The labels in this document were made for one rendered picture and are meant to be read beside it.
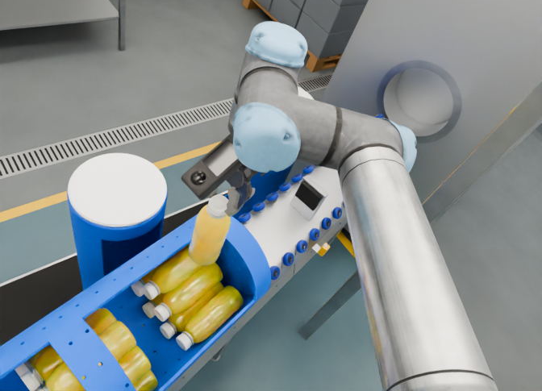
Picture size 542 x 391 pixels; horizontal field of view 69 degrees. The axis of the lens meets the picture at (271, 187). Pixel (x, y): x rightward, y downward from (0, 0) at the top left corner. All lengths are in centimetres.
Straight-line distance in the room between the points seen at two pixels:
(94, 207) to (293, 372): 140
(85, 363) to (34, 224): 169
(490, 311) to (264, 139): 280
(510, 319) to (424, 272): 287
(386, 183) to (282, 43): 22
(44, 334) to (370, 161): 69
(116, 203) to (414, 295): 102
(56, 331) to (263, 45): 65
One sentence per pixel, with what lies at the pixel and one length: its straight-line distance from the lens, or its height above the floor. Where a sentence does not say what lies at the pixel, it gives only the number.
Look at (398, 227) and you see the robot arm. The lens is 36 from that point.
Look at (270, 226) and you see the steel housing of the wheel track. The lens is 140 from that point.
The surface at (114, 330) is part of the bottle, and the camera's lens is 92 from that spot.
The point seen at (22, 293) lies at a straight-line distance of 213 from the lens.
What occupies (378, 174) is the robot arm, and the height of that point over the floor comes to 179.
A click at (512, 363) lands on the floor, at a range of 304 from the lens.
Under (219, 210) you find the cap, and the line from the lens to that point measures 73.
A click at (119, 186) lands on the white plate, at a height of 104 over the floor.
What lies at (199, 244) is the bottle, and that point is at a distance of 82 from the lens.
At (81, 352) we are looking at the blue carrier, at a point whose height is 123.
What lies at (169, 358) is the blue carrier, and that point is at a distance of 110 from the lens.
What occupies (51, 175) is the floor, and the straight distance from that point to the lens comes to 267.
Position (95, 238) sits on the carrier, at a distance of 127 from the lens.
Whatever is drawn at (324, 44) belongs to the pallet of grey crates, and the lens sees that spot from 387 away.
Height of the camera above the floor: 205
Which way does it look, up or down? 48 degrees down
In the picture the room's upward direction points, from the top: 25 degrees clockwise
